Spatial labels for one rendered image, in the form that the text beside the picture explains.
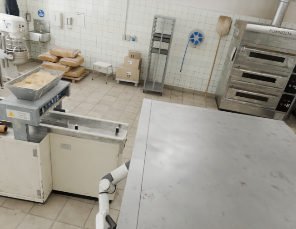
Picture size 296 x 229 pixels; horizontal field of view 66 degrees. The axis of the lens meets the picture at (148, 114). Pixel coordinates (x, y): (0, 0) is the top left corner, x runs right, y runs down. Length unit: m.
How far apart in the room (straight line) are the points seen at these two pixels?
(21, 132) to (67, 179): 0.75
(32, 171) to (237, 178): 2.20
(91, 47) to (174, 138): 6.14
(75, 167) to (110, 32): 4.49
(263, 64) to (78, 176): 4.19
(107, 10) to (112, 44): 0.83
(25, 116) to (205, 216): 1.91
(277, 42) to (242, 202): 4.99
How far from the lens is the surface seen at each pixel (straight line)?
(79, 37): 6.72
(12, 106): 2.18
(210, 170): 0.51
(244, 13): 6.17
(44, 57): 6.23
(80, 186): 2.69
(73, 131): 2.29
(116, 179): 1.66
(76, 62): 5.88
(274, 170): 0.60
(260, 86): 5.43
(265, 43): 5.30
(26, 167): 2.51
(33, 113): 2.11
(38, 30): 7.26
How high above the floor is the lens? 2.12
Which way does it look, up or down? 27 degrees down
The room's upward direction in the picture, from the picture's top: 9 degrees clockwise
